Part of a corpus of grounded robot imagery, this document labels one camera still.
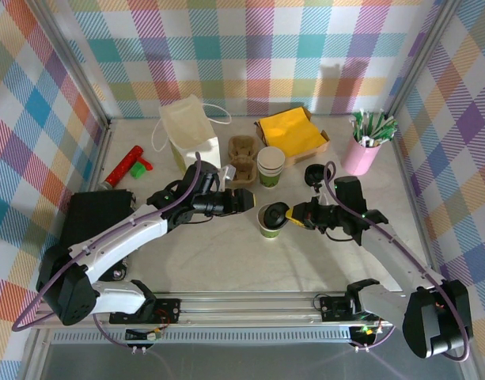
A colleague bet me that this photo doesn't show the nested white green paper cups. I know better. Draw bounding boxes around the nested white green paper cups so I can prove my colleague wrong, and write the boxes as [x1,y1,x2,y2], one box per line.
[256,146,286,190]

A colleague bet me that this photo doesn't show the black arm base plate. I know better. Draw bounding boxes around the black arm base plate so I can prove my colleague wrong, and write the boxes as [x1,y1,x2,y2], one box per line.
[108,297,183,325]
[319,295,393,322]

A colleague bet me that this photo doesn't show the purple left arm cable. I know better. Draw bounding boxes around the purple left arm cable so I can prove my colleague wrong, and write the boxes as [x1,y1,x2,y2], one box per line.
[12,151,203,349]

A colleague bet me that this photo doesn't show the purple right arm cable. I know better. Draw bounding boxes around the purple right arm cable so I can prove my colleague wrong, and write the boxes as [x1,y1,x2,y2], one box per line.
[323,160,473,363]

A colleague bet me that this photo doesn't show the pink cylindrical holder cup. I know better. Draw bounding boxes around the pink cylindrical holder cup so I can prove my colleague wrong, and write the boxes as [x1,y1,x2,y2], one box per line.
[340,132,382,175]

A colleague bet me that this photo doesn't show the aluminium mounting rail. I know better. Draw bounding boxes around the aluminium mounting rail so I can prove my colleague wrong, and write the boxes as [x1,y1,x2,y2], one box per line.
[31,291,467,329]

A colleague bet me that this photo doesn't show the green white wrapped straws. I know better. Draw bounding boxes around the green white wrapped straws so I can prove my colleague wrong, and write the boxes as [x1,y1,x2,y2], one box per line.
[348,109,398,148]

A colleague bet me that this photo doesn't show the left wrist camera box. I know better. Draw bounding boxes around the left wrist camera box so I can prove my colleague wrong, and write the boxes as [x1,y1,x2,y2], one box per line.
[219,164,238,186]

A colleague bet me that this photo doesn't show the white green paper cup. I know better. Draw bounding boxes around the white green paper cup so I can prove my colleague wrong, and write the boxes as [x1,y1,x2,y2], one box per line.
[256,203,285,241]

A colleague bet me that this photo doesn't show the red dotted cylinder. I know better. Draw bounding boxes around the red dotted cylinder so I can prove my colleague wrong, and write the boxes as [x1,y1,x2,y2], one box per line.
[103,145,145,189]

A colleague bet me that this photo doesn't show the yellow paper napkins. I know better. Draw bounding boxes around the yellow paper napkins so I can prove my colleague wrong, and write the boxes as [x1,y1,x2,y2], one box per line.
[260,107,325,158]

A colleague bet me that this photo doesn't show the small black connector board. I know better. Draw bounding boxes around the small black connector board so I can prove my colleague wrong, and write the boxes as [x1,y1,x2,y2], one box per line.
[125,327,164,342]
[350,325,380,346]

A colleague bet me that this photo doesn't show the aluminium frame post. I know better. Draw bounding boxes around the aluminium frame post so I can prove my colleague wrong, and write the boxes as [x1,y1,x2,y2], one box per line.
[386,0,467,118]
[26,0,112,130]

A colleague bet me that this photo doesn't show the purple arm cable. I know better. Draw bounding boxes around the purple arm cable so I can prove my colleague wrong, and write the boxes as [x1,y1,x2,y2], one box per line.
[12,151,203,349]
[323,160,473,363]

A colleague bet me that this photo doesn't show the white paper takeout bag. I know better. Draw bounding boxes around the white paper takeout bag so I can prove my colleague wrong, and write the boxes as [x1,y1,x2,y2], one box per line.
[152,93,232,179]

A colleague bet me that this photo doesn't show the yellow napkins in tray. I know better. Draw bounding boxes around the yellow napkins in tray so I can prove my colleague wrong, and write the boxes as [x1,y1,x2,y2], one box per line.
[254,106,331,167]

